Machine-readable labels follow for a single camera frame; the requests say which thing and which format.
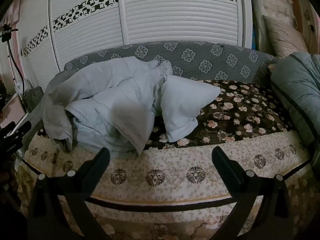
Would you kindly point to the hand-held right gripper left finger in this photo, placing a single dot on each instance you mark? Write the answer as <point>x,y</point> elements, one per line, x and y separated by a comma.
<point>97,168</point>

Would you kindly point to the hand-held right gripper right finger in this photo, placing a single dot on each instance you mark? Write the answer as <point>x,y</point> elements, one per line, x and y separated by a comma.
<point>224,168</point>

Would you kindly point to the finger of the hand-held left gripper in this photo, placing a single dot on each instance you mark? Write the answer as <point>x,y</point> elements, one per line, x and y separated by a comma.
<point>21,128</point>

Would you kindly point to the light blue quilt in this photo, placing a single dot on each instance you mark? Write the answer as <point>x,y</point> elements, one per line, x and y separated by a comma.
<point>112,105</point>

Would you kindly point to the grey cloth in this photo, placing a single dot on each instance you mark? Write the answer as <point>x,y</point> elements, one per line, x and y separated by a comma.
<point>36,116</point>

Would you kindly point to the dark ribbed object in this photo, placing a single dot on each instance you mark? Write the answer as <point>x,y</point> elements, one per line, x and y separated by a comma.
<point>34,95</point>

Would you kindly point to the dark brown floral blanket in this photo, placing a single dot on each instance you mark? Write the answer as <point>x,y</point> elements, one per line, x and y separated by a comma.
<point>237,110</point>

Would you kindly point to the beige patterned bedspread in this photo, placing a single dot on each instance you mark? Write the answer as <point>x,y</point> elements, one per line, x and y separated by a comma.
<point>162,160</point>

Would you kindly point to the grey-green striped quilt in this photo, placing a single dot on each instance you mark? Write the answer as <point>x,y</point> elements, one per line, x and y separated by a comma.
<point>297,85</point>

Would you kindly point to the grey flower patterned headboard cover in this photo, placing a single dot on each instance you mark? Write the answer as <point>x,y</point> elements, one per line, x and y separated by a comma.
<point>200,60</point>

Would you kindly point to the pink curtain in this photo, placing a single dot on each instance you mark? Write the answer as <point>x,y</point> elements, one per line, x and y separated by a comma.
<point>11,7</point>

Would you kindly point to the blue item beside wardrobe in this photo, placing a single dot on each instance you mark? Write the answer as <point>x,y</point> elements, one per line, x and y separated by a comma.
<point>254,38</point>

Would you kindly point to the beige pillow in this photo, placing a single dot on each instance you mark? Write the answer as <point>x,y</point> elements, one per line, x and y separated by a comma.
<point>285,35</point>

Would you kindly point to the white sliding door wardrobe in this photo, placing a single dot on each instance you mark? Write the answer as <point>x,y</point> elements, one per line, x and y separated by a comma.
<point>150,22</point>

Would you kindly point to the white wrapped bedding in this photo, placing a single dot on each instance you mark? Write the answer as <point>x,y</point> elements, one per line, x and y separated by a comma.
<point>272,2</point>

